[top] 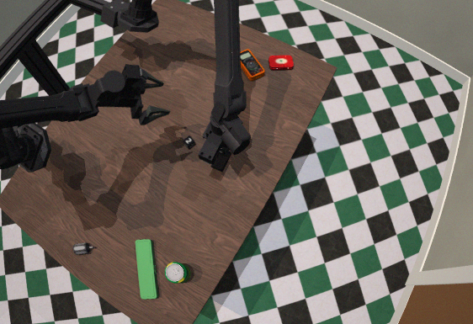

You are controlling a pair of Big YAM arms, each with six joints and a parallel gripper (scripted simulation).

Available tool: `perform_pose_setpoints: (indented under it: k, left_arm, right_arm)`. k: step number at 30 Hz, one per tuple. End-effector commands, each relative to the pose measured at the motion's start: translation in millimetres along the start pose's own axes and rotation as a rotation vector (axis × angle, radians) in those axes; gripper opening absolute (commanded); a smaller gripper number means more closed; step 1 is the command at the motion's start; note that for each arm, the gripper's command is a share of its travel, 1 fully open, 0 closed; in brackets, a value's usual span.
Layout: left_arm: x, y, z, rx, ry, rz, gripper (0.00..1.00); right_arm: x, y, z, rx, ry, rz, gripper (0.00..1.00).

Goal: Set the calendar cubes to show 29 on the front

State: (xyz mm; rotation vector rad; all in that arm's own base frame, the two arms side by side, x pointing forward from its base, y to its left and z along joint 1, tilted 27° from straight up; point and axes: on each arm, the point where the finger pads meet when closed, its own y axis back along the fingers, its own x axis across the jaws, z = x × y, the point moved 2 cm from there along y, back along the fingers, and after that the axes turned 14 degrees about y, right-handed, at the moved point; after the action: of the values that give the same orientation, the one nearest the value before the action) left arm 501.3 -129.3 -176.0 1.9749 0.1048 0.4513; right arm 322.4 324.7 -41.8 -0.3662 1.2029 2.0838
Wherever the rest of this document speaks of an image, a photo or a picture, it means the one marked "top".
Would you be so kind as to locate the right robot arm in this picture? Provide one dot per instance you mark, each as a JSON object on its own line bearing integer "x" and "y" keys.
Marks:
{"x": 81, "y": 102}

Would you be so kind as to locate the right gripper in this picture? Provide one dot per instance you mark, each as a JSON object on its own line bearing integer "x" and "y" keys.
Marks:
{"x": 136, "y": 112}

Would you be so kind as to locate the orange multimeter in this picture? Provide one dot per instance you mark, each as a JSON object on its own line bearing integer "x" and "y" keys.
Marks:
{"x": 251, "y": 66}

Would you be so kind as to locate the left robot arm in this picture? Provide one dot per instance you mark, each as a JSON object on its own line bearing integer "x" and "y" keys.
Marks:
{"x": 224, "y": 118}

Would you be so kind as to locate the green soda can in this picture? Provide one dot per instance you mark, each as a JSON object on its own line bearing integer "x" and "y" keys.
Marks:
{"x": 177, "y": 273}

